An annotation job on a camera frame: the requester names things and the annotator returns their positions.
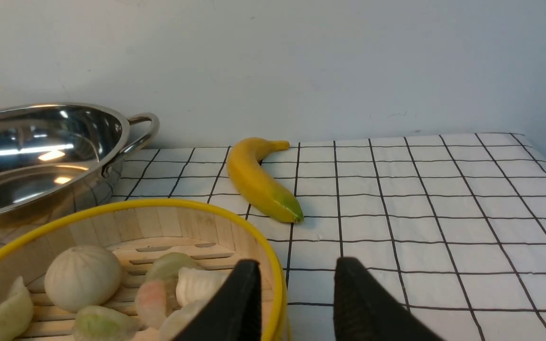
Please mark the white pleated dumpling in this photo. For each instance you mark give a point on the white pleated dumpling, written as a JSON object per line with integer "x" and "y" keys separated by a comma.
{"x": 197, "y": 284}

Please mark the pale dumpling left edge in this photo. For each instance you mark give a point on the pale dumpling left edge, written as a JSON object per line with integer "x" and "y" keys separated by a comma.
{"x": 16, "y": 312}

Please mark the round white steamed bun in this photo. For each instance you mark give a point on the round white steamed bun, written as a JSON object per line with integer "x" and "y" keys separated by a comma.
{"x": 81, "y": 276}

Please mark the yellow rimmed bamboo steamer basket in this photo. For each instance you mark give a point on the yellow rimmed bamboo steamer basket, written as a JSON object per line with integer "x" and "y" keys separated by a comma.
{"x": 138, "y": 232}

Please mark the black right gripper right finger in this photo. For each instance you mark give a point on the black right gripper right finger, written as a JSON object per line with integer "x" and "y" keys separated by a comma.
{"x": 364, "y": 311}

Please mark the yellow banana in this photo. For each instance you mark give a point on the yellow banana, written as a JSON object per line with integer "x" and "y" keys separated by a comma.
{"x": 257, "y": 186}

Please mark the stainless steel pot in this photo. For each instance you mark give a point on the stainless steel pot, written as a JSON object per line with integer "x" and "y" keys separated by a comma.
{"x": 60, "y": 158}

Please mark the translucent back dumpling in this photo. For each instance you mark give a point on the translucent back dumpling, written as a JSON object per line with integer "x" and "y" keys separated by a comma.
{"x": 167, "y": 266}

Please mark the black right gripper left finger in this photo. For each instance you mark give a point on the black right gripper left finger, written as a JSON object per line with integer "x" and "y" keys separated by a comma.
{"x": 235, "y": 311}

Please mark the green tinted dumpling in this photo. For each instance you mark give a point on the green tinted dumpling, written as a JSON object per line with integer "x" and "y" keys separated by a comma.
{"x": 97, "y": 323}

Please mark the pink shrimp dumpling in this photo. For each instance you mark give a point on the pink shrimp dumpling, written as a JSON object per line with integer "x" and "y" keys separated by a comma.
{"x": 151, "y": 303}

